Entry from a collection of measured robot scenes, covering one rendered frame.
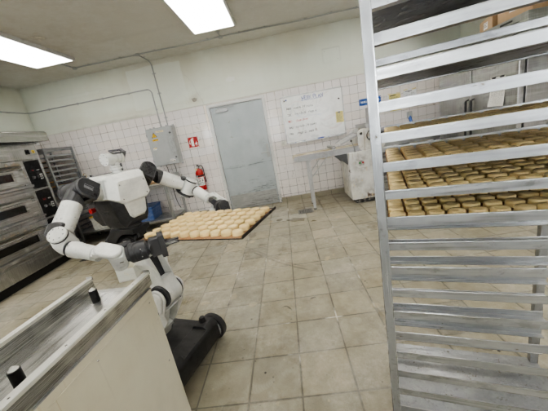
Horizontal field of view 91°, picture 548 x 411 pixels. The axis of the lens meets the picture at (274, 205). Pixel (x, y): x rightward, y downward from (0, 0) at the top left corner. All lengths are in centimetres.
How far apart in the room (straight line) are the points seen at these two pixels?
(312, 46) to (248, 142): 202
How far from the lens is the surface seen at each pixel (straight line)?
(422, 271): 105
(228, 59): 557
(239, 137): 544
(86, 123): 653
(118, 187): 165
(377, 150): 88
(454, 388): 169
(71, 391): 111
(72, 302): 149
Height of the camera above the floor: 140
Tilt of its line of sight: 15 degrees down
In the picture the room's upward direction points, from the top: 11 degrees counter-clockwise
